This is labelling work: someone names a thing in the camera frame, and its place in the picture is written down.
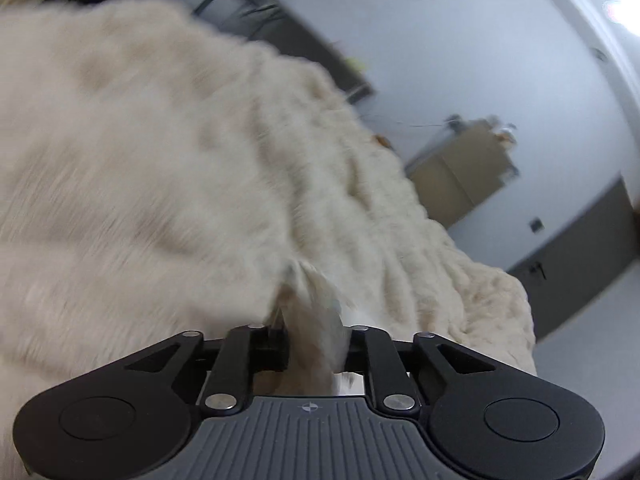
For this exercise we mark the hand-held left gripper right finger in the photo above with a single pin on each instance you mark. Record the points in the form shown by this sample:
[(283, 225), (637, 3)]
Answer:
[(376, 355)]

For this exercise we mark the grey door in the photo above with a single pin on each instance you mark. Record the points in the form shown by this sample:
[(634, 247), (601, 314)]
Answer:
[(590, 255)]

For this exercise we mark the cartoon print fluffy-lined garment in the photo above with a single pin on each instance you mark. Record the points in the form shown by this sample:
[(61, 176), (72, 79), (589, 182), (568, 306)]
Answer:
[(125, 160)]

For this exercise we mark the orange box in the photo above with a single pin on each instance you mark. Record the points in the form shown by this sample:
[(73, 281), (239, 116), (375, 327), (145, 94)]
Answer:
[(383, 142)]

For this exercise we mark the metal frame table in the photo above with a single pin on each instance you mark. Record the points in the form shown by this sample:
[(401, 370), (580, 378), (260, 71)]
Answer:
[(310, 45)]

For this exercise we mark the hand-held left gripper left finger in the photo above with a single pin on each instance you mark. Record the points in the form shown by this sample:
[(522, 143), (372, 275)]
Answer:
[(245, 355)]

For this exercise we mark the dark wall switch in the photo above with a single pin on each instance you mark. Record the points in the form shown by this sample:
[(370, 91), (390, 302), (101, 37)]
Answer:
[(537, 225)]

